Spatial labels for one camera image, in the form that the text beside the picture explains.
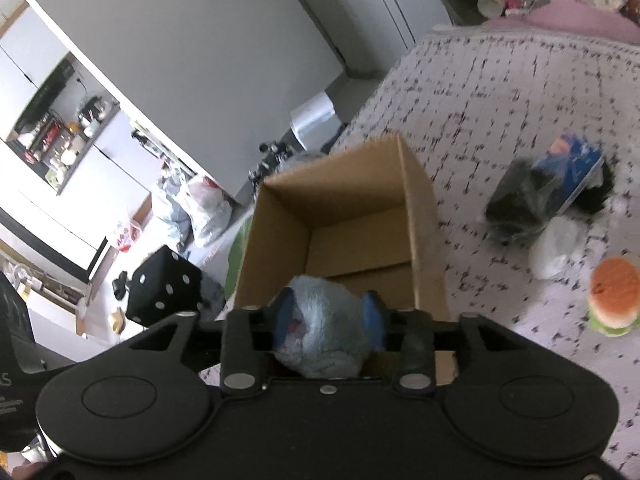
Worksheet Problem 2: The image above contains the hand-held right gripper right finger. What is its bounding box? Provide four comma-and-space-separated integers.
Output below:
361, 289, 508, 394

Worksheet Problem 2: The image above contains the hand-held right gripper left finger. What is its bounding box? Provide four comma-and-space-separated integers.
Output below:
120, 289, 297, 395

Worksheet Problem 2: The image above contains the blue plush toy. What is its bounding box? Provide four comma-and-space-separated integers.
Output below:
271, 275, 375, 379

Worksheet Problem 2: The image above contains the cardboard box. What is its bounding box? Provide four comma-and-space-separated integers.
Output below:
233, 132, 459, 387

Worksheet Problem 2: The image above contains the black fuzzy plush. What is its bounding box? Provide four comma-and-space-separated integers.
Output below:
483, 157, 618, 247

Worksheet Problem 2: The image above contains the watermelon slice toy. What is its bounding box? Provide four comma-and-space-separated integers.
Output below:
585, 256, 640, 338

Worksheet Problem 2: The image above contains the blue plastic packet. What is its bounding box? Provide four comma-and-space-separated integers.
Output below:
530, 132, 606, 212

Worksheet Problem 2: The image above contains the green cartoon mat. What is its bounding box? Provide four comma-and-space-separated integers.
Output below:
223, 219, 254, 297

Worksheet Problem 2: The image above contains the black dice cushion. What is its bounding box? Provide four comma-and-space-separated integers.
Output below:
124, 245, 212, 327

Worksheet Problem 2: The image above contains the white and red plastic bag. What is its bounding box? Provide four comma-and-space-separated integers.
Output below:
185, 175, 236, 249

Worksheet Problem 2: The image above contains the blue grey bag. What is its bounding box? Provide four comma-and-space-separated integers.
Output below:
149, 169, 195, 252

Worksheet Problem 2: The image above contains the black tripod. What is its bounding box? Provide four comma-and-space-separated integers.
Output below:
248, 141, 292, 187

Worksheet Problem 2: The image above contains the white trash bin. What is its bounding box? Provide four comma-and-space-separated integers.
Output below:
288, 91, 338, 152

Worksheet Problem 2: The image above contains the cluttered shelf niche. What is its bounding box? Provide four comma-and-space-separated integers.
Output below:
0, 54, 122, 197

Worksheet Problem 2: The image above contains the grey door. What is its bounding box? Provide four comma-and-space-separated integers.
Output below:
271, 0, 417, 80

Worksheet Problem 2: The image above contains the paper cup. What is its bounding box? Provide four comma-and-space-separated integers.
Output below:
475, 0, 508, 19

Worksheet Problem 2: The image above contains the pink pillow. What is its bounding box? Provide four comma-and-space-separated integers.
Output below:
481, 0, 640, 37

